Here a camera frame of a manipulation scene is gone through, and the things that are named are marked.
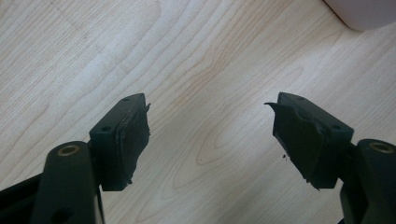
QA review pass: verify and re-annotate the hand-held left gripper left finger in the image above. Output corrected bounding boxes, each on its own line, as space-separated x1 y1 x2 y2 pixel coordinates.
89 92 151 192

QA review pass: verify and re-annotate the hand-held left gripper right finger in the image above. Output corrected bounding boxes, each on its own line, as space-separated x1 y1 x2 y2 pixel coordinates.
264 91 355 190

